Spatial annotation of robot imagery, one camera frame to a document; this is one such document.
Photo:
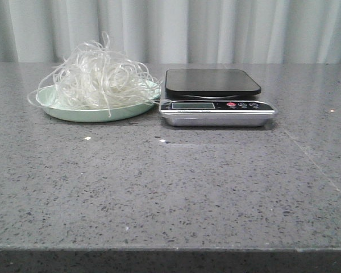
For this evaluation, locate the white vermicelli noodle bundle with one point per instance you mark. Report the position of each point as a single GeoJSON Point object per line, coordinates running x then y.
{"type": "Point", "coordinates": [97, 77]}

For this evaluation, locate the black silver kitchen scale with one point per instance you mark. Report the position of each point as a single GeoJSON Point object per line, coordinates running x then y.
{"type": "Point", "coordinates": [213, 98]}

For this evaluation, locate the light green round plate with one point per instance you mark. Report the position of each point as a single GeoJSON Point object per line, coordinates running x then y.
{"type": "Point", "coordinates": [82, 115]}

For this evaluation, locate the white pleated curtain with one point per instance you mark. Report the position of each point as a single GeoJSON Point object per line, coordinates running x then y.
{"type": "Point", "coordinates": [175, 31]}

